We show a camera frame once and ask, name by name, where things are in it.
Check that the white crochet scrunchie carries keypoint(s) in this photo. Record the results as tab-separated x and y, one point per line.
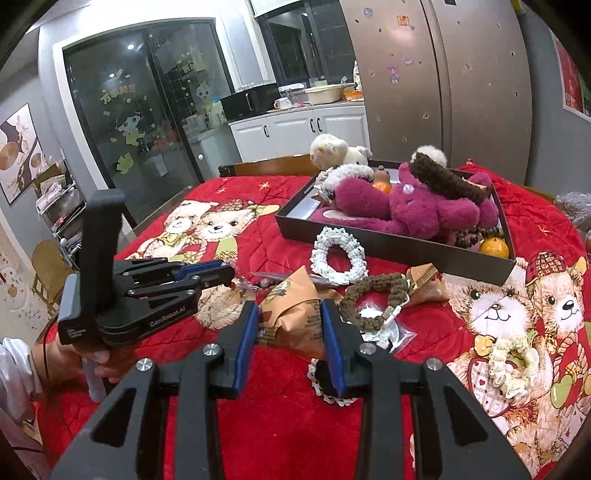
338	257

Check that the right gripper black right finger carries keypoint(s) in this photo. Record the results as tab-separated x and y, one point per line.
453	437

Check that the black white lace scrunchie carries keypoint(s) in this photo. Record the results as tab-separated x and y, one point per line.
318	374

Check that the cream green scrunchie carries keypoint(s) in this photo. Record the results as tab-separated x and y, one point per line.
513	365

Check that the black microwave oven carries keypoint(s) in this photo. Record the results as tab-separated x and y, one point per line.
250	102

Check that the red bear print tablecloth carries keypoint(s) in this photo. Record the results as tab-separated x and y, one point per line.
278	428

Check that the white fluffy pompom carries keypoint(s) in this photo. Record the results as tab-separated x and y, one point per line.
434	153

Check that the white plush bunny toy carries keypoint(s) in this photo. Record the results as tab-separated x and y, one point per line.
328	151

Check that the brown braided scrunchie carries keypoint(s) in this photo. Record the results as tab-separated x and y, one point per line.
366	302

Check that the tangerine in box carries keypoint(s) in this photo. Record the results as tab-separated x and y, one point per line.
496	247

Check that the orange tangerine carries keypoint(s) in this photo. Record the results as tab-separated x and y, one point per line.
383	186

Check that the white fluffy scrunchie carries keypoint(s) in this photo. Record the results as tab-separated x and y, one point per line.
326	181

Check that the white kitchen cabinet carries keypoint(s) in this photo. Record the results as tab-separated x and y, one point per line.
290	132

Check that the dark brown fuzzy scrunchie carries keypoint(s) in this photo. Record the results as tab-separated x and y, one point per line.
444	182

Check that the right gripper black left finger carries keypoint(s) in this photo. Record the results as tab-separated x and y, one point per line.
125	437

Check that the small brown snack packet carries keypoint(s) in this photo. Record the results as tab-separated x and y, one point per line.
220	306

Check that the silver double door refrigerator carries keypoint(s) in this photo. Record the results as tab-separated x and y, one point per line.
451	74

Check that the cream plastic basin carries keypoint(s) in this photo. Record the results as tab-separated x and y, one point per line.
325	94

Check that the dark cardboard box tray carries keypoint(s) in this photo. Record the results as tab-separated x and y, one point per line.
443	253

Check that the wall picture frame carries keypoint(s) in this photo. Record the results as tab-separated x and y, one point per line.
21	157

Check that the white mug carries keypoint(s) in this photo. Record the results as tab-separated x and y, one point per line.
282	103

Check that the magenta plush bear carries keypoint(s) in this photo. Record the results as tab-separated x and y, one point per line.
410	209

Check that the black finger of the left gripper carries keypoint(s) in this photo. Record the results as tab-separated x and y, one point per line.
164	290
160	269

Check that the brown triangular snack packet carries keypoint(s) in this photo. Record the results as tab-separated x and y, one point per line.
427	285

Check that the brown capybara toy keychain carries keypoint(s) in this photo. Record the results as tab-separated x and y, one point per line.
382	175

